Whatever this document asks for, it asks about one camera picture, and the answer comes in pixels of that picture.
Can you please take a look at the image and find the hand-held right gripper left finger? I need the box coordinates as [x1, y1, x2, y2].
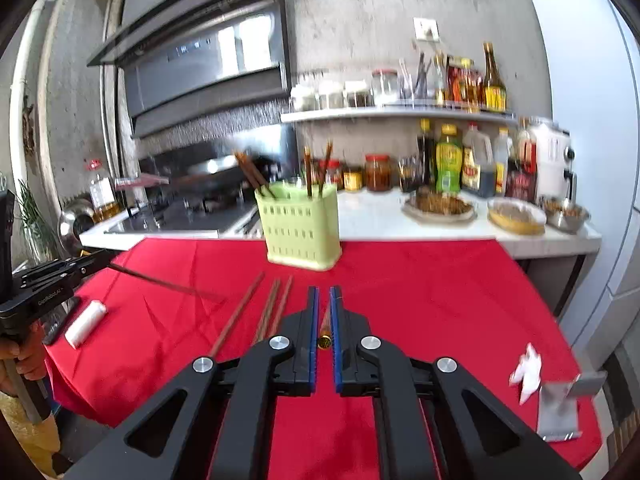
[65, 286, 321, 480]

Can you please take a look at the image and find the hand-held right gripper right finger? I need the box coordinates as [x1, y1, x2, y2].
[329, 286, 583, 480]

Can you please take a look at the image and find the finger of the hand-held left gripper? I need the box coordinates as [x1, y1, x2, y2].
[17, 267, 108, 293]
[47, 249, 117, 277]

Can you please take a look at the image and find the gold-tipped wooden chopstick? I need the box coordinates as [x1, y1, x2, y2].
[267, 275, 294, 338]
[318, 300, 335, 352]
[233, 154, 268, 198]
[240, 151, 277, 197]
[207, 271, 266, 359]
[250, 279, 282, 347]
[318, 141, 335, 187]
[302, 146, 315, 197]
[110, 263, 228, 303]

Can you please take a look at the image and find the green plastic utensil holder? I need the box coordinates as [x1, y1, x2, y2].
[254, 182, 343, 272]

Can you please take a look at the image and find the glass cup with utensils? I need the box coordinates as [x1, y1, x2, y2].
[398, 52, 433, 101]

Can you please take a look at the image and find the person's left hand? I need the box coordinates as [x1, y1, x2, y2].
[0, 324, 48, 396]

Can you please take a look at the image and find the steel pot lid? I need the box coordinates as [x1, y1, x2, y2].
[57, 199, 96, 256]

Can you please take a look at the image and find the white plastic bag roll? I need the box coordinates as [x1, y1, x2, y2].
[65, 300, 108, 348]

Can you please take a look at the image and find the green plant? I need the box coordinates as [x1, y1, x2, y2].
[15, 180, 61, 266]

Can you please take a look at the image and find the cooking oil bottle red cap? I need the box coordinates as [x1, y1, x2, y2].
[90, 160, 123, 223]

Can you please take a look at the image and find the red tablecloth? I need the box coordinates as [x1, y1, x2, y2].
[44, 237, 603, 480]

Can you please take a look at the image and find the gas stove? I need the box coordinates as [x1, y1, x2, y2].
[105, 195, 261, 238]

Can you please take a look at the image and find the bundle of metal chopsticks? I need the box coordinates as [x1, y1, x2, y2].
[240, 212, 264, 239]

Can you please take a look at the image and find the person's cream fleece clothing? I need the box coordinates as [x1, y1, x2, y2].
[0, 391, 61, 478]

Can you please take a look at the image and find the steel wok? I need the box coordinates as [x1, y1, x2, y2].
[115, 155, 281, 196]

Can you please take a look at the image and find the plate of cooked food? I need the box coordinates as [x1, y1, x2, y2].
[402, 187, 478, 223]

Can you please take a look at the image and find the chili oil jar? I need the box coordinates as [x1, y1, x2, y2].
[364, 154, 392, 192]

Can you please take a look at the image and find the dark glass jar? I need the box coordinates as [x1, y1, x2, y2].
[398, 156, 423, 193]

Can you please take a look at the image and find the crumpled white tissue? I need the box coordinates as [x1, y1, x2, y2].
[509, 344, 543, 405]

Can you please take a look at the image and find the soy sauce bottle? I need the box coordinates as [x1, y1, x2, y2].
[417, 119, 437, 188]

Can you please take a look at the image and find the green plastic bottle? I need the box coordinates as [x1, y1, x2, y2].
[436, 124, 463, 195]

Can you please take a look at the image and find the yellow dish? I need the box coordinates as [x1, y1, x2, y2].
[487, 196, 547, 235]

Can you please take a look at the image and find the large dark vinegar jug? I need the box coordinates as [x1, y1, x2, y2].
[461, 122, 496, 197]

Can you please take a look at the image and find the white-lidded spice jar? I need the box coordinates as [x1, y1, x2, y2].
[291, 84, 317, 112]
[318, 80, 345, 110]
[345, 80, 373, 108]

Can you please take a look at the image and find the steel range hood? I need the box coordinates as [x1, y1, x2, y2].
[87, 0, 293, 138]

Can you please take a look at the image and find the pale plastic bottle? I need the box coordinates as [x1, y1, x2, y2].
[494, 127, 513, 196]

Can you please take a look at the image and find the dark jar red label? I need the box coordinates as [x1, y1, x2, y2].
[505, 117, 538, 200]

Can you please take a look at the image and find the red-lidded glass jar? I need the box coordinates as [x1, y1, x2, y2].
[371, 69, 399, 107]

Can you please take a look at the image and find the steel bowl with food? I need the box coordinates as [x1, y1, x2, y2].
[540, 196, 591, 233]

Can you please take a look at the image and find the clear bottle yellow cap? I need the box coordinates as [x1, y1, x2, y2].
[432, 55, 448, 106]

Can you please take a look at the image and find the white kitchen appliance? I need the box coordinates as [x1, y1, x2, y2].
[530, 119, 576, 201]

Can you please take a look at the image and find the red sauce bottle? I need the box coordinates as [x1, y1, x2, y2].
[446, 56, 466, 103]

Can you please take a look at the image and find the orange sauce bottle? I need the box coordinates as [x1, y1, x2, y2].
[462, 58, 483, 111]

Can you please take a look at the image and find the wooden chair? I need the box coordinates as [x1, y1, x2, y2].
[607, 340, 640, 461]

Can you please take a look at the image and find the tall brown sauce bottle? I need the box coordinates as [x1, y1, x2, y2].
[481, 42, 507, 112]

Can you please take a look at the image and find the white refrigerator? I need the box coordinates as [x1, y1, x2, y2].
[531, 0, 640, 351]

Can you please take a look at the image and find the vertical wall pipe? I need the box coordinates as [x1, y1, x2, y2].
[10, 0, 56, 201]

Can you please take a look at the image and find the bent metal bracket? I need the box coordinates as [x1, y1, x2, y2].
[537, 370, 608, 442]

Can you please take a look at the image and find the white wall shelf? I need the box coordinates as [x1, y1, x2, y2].
[280, 106, 518, 123]

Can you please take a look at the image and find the white wall socket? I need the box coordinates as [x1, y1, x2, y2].
[414, 17, 441, 42]

